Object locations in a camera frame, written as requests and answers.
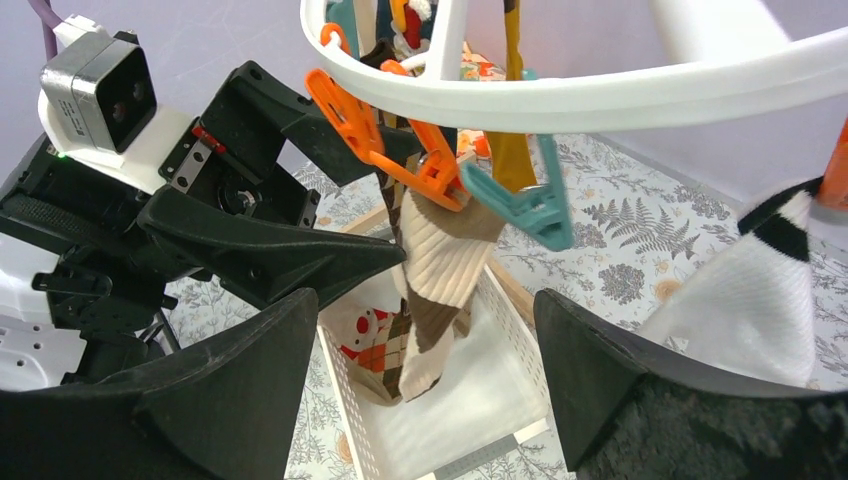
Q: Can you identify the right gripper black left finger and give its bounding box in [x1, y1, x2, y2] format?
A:
[1, 288, 318, 479]

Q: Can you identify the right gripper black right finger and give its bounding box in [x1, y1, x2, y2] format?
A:
[534, 289, 847, 479]

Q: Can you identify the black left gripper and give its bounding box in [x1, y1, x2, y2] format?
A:
[1, 61, 406, 332]

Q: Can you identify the white sock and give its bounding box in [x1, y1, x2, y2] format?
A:
[639, 178, 822, 387]

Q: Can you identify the orange clothes peg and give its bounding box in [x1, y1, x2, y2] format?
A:
[304, 23, 470, 213]
[816, 122, 848, 212]

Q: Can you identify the beige brown ribbed sock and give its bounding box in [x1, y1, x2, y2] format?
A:
[394, 190, 505, 402]

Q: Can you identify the navy blue patterned sock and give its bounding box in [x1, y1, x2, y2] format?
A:
[324, 0, 439, 64]

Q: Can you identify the mustard yellow sock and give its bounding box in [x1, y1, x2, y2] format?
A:
[483, 0, 539, 195]

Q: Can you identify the white round clip hanger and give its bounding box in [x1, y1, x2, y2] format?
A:
[300, 1, 847, 133]

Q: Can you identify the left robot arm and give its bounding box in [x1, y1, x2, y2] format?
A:
[1, 61, 405, 391]

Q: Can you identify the white plastic laundry basket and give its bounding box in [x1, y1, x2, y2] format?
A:
[316, 268, 551, 479]

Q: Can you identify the snowman patterned sock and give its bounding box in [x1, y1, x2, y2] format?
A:
[319, 297, 396, 360]

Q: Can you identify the brown orange argyle sock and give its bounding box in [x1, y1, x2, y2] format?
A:
[339, 312, 411, 406]

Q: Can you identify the floral grey table cloth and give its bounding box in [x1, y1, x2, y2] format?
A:
[158, 132, 848, 480]

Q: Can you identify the orange floral cloth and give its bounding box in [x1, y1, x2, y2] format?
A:
[460, 41, 494, 81]

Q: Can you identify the wooden drying rack frame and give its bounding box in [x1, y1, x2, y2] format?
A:
[400, 220, 536, 326]

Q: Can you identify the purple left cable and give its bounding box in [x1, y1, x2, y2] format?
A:
[26, 0, 68, 62]

